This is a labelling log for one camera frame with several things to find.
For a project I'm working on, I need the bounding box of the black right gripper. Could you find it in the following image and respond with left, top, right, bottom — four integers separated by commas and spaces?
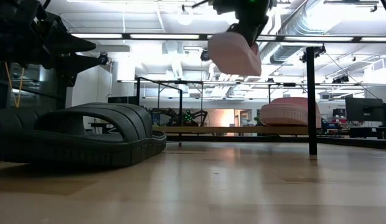
211, 0, 273, 47

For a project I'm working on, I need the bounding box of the silver ventilation duct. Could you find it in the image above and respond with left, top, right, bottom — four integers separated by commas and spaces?
269, 0, 324, 65

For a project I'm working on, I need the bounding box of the round ceiling lamp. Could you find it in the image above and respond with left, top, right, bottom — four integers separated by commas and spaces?
177, 8, 194, 26

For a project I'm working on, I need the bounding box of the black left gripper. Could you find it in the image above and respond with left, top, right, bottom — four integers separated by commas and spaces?
0, 0, 102, 88

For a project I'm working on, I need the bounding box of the black computer monitor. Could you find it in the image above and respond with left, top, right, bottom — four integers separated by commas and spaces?
345, 97, 384, 123

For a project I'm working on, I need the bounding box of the yellow cable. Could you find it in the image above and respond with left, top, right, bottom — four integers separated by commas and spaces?
4, 61, 26, 109

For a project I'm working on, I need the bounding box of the long ceiling light bar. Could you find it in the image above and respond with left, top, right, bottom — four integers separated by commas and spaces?
70, 33, 386, 44

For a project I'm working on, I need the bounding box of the pink rubber slide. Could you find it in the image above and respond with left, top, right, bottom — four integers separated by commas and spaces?
260, 96, 322, 129
207, 32, 262, 77

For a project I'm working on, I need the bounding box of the wooden shelf with black frame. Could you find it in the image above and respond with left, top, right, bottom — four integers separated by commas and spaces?
136, 46, 318, 156

